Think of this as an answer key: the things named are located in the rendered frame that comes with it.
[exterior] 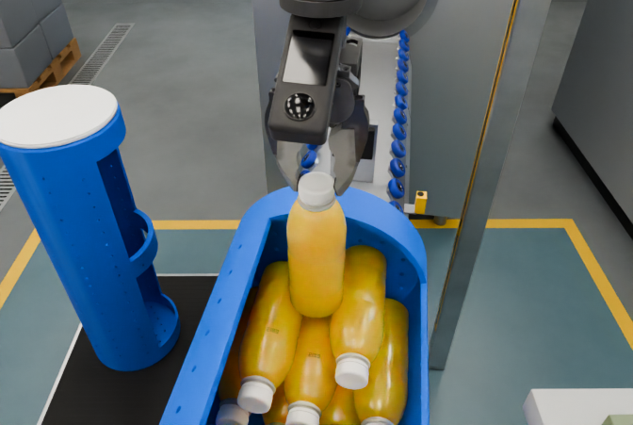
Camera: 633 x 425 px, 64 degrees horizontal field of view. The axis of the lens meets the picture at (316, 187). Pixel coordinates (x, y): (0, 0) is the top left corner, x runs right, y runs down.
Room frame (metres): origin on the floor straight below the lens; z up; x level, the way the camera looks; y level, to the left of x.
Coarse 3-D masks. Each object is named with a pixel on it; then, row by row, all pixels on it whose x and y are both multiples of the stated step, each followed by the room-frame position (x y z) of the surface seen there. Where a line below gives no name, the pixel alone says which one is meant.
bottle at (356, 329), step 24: (360, 264) 0.46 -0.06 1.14; (384, 264) 0.48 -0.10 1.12; (360, 288) 0.42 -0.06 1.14; (384, 288) 0.44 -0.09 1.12; (336, 312) 0.39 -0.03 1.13; (360, 312) 0.38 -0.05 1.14; (384, 312) 0.41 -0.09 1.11; (336, 336) 0.36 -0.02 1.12; (360, 336) 0.35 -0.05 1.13; (336, 360) 0.34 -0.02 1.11
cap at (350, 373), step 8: (344, 360) 0.33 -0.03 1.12; (352, 360) 0.33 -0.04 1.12; (360, 360) 0.33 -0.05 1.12; (336, 368) 0.32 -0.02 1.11; (344, 368) 0.32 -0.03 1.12; (352, 368) 0.32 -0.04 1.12; (360, 368) 0.32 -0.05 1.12; (336, 376) 0.32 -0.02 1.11; (344, 376) 0.31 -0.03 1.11; (352, 376) 0.31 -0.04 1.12; (360, 376) 0.31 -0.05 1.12; (344, 384) 0.31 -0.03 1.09; (352, 384) 0.31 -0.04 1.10; (360, 384) 0.31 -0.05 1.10
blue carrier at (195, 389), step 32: (288, 192) 0.51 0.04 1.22; (352, 192) 0.50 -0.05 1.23; (256, 224) 0.47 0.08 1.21; (352, 224) 0.51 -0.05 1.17; (384, 224) 0.46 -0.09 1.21; (256, 256) 0.41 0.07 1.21; (416, 256) 0.45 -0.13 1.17; (224, 288) 0.38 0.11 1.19; (416, 288) 0.48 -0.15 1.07; (224, 320) 0.32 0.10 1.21; (416, 320) 0.42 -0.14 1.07; (192, 352) 0.30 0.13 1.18; (224, 352) 0.28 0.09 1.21; (416, 352) 0.37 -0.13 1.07; (192, 384) 0.26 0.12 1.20; (416, 384) 0.33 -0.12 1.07; (192, 416) 0.22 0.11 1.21; (256, 416) 0.34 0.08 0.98; (416, 416) 0.29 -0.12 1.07
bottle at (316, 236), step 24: (288, 216) 0.42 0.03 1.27; (312, 216) 0.40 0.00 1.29; (336, 216) 0.40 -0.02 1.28; (288, 240) 0.40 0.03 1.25; (312, 240) 0.38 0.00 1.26; (336, 240) 0.39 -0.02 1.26; (288, 264) 0.41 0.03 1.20; (312, 264) 0.38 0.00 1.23; (336, 264) 0.39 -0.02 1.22; (312, 288) 0.38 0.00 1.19; (336, 288) 0.39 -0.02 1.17; (312, 312) 0.38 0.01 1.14
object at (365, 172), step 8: (376, 120) 0.92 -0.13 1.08; (376, 128) 0.90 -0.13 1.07; (368, 136) 0.89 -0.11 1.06; (376, 136) 0.90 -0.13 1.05; (368, 144) 0.89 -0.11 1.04; (376, 144) 0.90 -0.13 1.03; (368, 152) 0.89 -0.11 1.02; (360, 160) 0.91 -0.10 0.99; (368, 160) 0.91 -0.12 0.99; (360, 168) 0.91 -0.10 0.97; (368, 168) 0.91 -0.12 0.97; (360, 176) 0.91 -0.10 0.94; (368, 176) 0.91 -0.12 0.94
